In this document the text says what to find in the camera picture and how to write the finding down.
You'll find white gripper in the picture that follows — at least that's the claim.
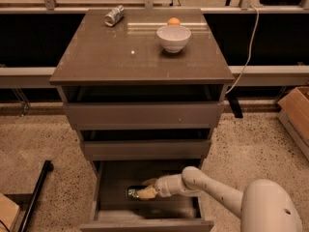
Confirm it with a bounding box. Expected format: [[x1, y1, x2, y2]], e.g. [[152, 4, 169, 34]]
[[137, 176, 172, 200]]

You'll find metal railing frame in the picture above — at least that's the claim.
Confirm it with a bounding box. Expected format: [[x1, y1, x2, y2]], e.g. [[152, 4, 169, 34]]
[[0, 0, 309, 118]]

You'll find white cable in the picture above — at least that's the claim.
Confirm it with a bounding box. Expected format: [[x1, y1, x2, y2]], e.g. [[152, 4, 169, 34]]
[[225, 5, 260, 96]]

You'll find orange fruit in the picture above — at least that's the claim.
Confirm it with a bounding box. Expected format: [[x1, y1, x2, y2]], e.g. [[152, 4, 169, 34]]
[[167, 17, 181, 25]]

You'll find wooden crate at right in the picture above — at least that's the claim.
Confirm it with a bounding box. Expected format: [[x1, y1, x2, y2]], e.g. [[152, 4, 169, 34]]
[[278, 86, 309, 160]]

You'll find green soda can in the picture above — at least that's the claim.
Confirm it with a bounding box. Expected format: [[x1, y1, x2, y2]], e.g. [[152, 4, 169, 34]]
[[126, 186, 146, 200]]

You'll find middle grey drawer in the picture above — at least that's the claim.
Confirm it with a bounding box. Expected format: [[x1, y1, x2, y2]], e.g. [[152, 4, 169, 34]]
[[80, 139, 211, 160]]

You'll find black pole on floor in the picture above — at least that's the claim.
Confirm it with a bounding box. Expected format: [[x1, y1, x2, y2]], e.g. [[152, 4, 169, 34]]
[[18, 160, 54, 232]]

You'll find wooden box at left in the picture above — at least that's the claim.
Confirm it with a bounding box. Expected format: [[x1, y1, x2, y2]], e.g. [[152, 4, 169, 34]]
[[0, 193, 20, 232]]

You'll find bottom grey open drawer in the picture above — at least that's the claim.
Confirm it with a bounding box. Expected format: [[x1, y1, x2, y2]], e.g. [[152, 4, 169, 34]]
[[80, 159, 214, 232]]

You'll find silver soda can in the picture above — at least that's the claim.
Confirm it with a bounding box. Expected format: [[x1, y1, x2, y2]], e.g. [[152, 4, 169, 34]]
[[104, 5, 125, 27]]

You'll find grey drawer cabinet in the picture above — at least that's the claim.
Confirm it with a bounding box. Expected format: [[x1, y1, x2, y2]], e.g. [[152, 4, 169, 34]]
[[48, 8, 235, 232]]

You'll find top grey drawer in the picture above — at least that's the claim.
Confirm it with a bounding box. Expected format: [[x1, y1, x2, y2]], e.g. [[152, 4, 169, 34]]
[[64, 102, 223, 131]]

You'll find white ceramic bowl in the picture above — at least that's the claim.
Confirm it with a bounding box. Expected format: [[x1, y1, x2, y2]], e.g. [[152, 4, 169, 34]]
[[156, 25, 191, 53]]

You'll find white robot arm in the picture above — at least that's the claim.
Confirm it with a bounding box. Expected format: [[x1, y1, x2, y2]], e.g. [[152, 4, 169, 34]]
[[137, 166, 303, 232]]

